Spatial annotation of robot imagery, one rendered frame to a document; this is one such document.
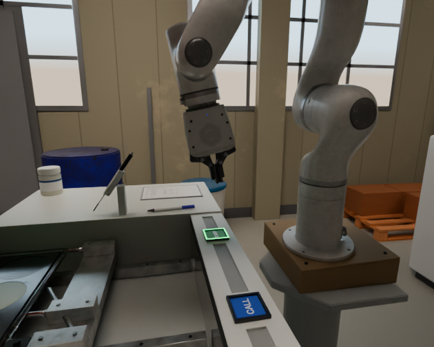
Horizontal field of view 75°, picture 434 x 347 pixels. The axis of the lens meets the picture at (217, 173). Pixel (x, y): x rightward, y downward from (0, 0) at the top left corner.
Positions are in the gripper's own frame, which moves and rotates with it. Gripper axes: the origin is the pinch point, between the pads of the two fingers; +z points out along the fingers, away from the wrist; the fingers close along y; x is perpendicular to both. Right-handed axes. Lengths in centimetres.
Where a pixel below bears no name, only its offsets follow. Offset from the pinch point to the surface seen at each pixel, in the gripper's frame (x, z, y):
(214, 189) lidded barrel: 176, 62, 20
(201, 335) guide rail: -18.2, 24.6, -11.9
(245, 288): -20.5, 15.8, -2.3
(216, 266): -13.5, 14.6, -5.9
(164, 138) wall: 244, 14, -11
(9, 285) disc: -2.4, 11.8, -48.2
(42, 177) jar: 41, -3, -53
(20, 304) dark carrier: -9.5, 12.8, -43.3
